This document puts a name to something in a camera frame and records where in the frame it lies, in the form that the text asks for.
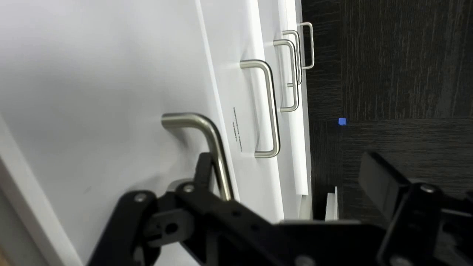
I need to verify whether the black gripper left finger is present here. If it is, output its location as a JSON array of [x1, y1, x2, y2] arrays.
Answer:
[[88, 153, 277, 266]]

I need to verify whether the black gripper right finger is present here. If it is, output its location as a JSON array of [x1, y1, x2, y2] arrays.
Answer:
[[360, 153, 473, 266]]

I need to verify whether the steel top drawer handle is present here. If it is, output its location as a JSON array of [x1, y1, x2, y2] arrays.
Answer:
[[162, 113, 236, 201]]

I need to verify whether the steel drawer handle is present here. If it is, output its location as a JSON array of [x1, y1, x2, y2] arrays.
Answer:
[[240, 59, 282, 158], [162, 113, 236, 201], [274, 28, 317, 113]]

